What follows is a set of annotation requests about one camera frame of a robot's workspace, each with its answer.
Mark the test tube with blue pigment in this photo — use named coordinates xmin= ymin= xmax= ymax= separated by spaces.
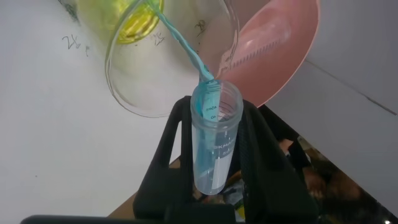
xmin=190 ymin=79 xmax=244 ymax=196

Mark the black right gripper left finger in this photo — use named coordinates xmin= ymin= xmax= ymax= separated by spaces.
xmin=132 ymin=95 xmax=200 ymax=220

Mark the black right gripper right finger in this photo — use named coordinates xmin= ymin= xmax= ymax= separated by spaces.
xmin=236 ymin=99 xmax=320 ymax=223

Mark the clear glass beaker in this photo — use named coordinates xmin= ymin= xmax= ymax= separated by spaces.
xmin=74 ymin=0 xmax=241 ymax=119

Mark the pink bowl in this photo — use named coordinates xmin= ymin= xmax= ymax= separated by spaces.
xmin=214 ymin=0 xmax=321 ymax=108

